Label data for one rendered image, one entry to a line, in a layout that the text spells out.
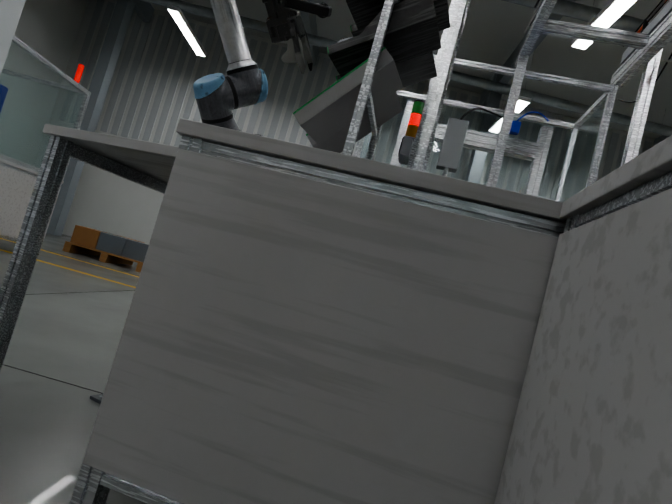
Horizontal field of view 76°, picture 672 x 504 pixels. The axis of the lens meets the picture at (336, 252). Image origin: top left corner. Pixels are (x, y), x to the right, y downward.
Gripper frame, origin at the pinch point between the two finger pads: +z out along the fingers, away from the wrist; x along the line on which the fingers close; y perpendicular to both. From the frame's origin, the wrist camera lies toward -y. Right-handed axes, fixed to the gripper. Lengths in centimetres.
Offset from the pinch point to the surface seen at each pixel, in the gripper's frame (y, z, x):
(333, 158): -14, 15, 50
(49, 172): 83, 8, 19
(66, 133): 74, -1, 14
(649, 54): -128, 36, -114
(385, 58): -22.7, 2.2, 11.5
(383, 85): -20.5, 8.5, 7.6
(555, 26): -90, 14, -119
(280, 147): -4, 11, 49
